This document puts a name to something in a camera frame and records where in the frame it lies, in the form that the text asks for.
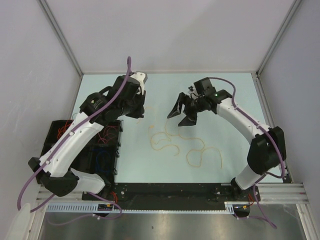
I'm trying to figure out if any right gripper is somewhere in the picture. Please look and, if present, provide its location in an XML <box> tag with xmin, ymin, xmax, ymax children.
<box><xmin>167</xmin><ymin>92</ymin><xmax>206</xmax><ymax>127</ymax></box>

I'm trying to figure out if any yellow thin cable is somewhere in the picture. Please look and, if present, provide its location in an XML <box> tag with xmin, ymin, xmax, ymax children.
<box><xmin>136</xmin><ymin>106</ymin><xmax>181</xmax><ymax>157</ymax></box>
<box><xmin>164</xmin><ymin>118</ymin><xmax>223</xmax><ymax>169</ymax></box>

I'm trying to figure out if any blue thin cable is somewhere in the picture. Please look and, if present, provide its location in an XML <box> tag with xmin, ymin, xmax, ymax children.
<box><xmin>91</xmin><ymin>148</ymin><xmax>113</xmax><ymax>176</ymax></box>

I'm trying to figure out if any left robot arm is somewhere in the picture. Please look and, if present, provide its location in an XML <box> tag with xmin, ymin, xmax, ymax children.
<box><xmin>28</xmin><ymin>72</ymin><xmax>148</xmax><ymax>200</ymax></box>

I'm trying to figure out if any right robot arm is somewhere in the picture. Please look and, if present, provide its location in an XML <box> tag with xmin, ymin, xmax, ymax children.
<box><xmin>167</xmin><ymin>77</ymin><xmax>287</xmax><ymax>201</ymax></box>

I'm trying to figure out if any black compartment bin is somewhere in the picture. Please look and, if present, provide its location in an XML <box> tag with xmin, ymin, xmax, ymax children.
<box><xmin>41</xmin><ymin>119</ymin><xmax>124</xmax><ymax>182</ymax></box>

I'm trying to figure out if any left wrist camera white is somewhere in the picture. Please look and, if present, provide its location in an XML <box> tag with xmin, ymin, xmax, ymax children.
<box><xmin>131</xmin><ymin>71</ymin><xmax>148</xmax><ymax>96</ymax></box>

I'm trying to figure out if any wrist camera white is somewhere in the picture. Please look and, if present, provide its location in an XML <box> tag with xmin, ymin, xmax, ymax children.
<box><xmin>188</xmin><ymin>86</ymin><xmax>195</xmax><ymax>94</ymax></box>
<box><xmin>131</xmin><ymin>71</ymin><xmax>148</xmax><ymax>96</ymax></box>

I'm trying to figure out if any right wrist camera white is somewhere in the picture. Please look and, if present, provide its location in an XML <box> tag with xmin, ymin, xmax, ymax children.
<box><xmin>188</xmin><ymin>86</ymin><xmax>195</xmax><ymax>94</ymax></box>

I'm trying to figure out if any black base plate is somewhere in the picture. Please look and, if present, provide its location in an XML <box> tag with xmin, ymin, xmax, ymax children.
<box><xmin>97</xmin><ymin>183</ymin><xmax>260</xmax><ymax>211</ymax></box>

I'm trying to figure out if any white slotted cable duct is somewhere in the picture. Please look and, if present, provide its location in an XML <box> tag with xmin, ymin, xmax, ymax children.
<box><xmin>46</xmin><ymin>202</ymin><xmax>234</xmax><ymax>215</ymax></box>

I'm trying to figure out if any aluminium frame rail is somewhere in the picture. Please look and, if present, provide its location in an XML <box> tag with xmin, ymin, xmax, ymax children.
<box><xmin>36</xmin><ymin>183</ymin><xmax>309</xmax><ymax>204</ymax></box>

